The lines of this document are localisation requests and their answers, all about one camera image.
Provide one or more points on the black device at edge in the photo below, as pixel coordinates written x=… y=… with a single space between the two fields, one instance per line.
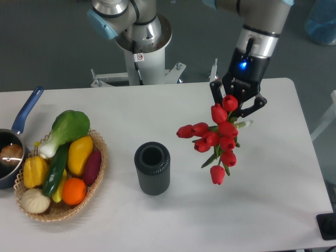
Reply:
x=326 y=223

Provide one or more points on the white steamed bun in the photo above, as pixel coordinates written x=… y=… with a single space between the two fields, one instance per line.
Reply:
x=34 y=202

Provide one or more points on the yellow banana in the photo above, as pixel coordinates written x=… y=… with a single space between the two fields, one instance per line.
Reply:
x=57 y=195

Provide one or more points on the red tulip bouquet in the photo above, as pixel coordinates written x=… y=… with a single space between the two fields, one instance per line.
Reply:
x=222 y=137

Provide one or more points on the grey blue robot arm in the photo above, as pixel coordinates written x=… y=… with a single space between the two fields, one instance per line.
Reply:
x=263 y=23

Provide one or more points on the orange fruit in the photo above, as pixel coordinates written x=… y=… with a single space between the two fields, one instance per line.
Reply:
x=74 y=191

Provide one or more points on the dark grey ribbed vase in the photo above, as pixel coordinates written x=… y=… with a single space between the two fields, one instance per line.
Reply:
x=152 y=162

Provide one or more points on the woven wicker basket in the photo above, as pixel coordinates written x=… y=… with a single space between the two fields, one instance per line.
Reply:
x=61 y=210

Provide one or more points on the blue handled saucepan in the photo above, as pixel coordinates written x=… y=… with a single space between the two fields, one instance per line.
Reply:
x=13 y=150

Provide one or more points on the green cucumber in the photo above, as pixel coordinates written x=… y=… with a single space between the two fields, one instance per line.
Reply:
x=56 y=170

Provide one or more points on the yellow mango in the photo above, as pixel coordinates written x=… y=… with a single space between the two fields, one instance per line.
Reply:
x=78 y=154

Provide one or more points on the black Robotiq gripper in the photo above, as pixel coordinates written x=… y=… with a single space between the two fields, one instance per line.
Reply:
x=242 y=81

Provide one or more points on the purple sweet potato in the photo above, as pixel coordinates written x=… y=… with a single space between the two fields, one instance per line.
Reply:
x=92 y=168

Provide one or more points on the green bok choy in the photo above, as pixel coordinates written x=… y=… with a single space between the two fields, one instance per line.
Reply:
x=69 y=126

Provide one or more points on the white frame at right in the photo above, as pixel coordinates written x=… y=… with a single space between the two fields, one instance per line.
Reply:
x=325 y=120

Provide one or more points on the yellow bell pepper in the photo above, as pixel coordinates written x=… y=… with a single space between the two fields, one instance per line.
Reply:
x=35 y=171

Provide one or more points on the blue translucent container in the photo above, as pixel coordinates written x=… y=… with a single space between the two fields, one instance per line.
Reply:
x=320 y=25

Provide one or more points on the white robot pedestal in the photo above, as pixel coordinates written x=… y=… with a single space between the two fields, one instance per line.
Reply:
x=144 y=52

